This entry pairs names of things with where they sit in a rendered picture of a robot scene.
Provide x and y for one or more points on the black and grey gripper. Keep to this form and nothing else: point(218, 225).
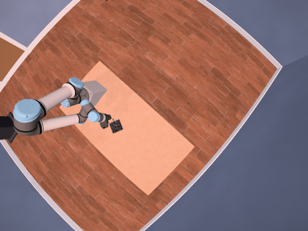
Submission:
point(106, 118)

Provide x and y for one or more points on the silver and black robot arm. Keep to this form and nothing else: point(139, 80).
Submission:
point(29, 112)

